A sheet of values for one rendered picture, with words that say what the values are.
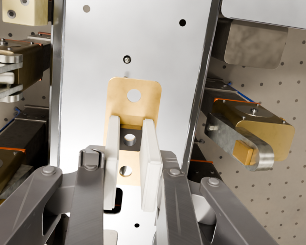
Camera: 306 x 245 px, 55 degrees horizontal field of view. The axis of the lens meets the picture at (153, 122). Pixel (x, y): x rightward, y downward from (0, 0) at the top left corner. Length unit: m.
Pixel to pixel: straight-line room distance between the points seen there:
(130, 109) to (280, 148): 0.30
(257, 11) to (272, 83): 0.39
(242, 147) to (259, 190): 0.56
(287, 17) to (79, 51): 0.30
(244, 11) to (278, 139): 0.19
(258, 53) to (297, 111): 0.42
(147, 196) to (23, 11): 0.27
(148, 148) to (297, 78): 0.72
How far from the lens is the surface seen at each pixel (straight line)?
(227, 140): 0.43
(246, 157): 0.38
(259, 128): 0.44
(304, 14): 0.49
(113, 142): 0.16
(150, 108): 0.21
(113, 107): 0.21
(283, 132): 0.46
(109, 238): 0.57
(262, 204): 0.97
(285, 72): 0.84
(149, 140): 0.17
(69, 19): 0.43
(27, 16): 0.37
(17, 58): 0.38
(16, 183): 0.48
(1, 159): 0.52
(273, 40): 0.49
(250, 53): 0.48
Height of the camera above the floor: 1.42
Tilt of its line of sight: 70 degrees down
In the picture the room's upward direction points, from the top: 165 degrees clockwise
